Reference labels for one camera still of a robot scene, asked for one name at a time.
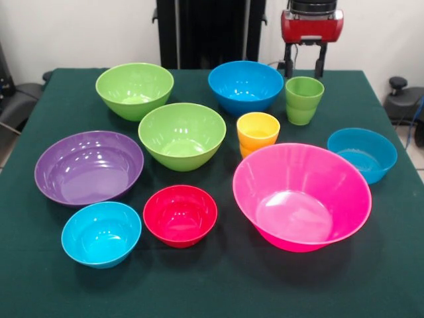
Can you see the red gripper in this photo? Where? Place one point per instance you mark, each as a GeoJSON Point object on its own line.
{"type": "Point", "coordinates": [311, 28]}

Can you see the green plastic bowl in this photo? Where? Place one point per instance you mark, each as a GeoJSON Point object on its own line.
{"type": "Point", "coordinates": [182, 132]}
{"type": "Point", "coordinates": [132, 83]}

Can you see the purple plastic bowl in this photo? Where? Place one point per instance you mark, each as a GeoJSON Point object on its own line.
{"type": "Point", "coordinates": [89, 172]}

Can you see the small light blue bowl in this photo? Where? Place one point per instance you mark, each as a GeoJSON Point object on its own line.
{"type": "Point", "coordinates": [99, 235]}

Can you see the black power plug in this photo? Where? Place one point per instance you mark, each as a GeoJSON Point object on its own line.
{"type": "Point", "coordinates": [281, 64]}

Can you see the green plastic cup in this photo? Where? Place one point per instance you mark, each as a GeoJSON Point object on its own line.
{"type": "Point", "coordinates": [304, 96]}
{"type": "Point", "coordinates": [299, 117]}

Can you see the large blue plastic bowl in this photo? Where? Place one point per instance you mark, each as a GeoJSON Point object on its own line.
{"type": "Point", "coordinates": [245, 83]}

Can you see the yellow plastic cup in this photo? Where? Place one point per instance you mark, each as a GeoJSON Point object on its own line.
{"type": "Point", "coordinates": [245, 151]}
{"type": "Point", "coordinates": [258, 136]}

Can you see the black equipment base with knob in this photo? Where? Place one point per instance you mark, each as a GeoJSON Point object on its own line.
{"type": "Point", "coordinates": [404, 102]}

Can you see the translucent blue plastic bowl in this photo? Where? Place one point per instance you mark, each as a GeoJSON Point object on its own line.
{"type": "Point", "coordinates": [364, 155]}

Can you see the large pink plastic bowl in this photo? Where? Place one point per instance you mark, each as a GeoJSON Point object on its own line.
{"type": "Point", "coordinates": [298, 185]}

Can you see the red plastic bowl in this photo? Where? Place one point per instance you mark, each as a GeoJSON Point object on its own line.
{"type": "Point", "coordinates": [180, 215]}

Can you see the dark green tablecloth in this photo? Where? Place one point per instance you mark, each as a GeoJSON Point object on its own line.
{"type": "Point", "coordinates": [212, 285]}

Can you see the black round knob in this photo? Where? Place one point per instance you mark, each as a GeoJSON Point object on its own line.
{"type": "Point", "coordinates": [47, 76]}

